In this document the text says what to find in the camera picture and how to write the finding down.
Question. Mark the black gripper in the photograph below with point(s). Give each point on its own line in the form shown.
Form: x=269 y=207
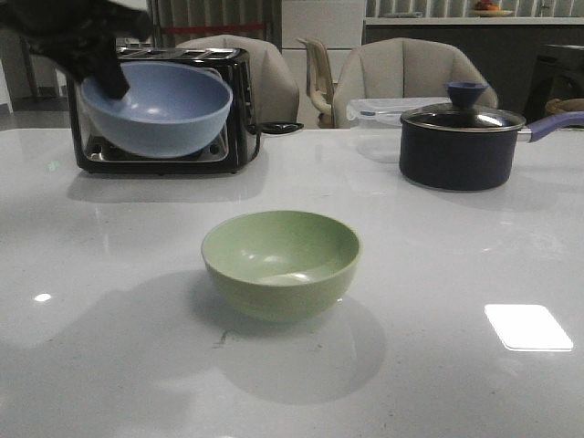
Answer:
x=79 y=36

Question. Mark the blue bowl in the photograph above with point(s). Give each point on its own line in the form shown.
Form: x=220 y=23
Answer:
x=170 y=110

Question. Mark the green bowl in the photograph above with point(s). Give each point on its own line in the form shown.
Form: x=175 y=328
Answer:
x=281 y=266

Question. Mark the black chrome four-slot toaster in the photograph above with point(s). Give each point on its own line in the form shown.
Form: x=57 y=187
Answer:
x=236 y=145

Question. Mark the beige armchair left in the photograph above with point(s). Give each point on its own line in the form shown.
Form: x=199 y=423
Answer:
x=275 y=92

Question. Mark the beige armchair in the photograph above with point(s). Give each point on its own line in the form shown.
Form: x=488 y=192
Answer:
x=400 y=68
x=275 y=92

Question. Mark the beige plastic chair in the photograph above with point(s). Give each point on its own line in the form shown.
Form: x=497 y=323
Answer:
x=320 y=87

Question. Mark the white refrigerator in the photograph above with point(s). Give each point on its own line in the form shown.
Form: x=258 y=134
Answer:
x=337 y=24

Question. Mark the clear plastic food container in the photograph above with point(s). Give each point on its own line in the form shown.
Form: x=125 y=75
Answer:
x=376 y=124

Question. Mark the beige armchair right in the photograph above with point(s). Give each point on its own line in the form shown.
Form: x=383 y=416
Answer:
x=400 y=68

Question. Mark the glass pot lid blue knob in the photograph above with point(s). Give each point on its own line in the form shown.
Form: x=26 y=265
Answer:
x=462 y=113

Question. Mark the dark blue saucepan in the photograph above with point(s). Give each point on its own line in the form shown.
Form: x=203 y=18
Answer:
x=468 y=161

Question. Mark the fruit plate on counter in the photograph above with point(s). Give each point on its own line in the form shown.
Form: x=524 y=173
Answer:
x=487 y=8

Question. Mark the wicker basket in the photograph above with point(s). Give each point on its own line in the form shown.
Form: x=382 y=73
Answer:
x=557 y=106

